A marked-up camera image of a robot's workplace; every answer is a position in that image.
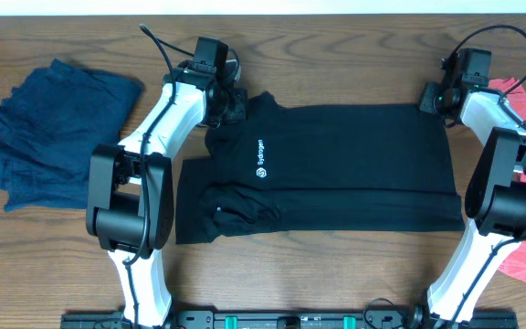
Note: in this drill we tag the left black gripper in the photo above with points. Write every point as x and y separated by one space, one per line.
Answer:
241 111

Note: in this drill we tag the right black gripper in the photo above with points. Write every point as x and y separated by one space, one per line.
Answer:
430 90

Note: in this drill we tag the black t-shirt with white logo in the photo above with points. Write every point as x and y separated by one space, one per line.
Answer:
322 167

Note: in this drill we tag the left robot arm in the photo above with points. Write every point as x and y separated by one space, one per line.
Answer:
130 206

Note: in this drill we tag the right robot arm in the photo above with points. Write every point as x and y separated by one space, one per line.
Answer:
495 204

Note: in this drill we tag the folded navy blue garment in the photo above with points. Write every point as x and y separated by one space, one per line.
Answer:
49 127

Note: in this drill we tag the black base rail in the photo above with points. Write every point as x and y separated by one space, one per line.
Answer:
209 320

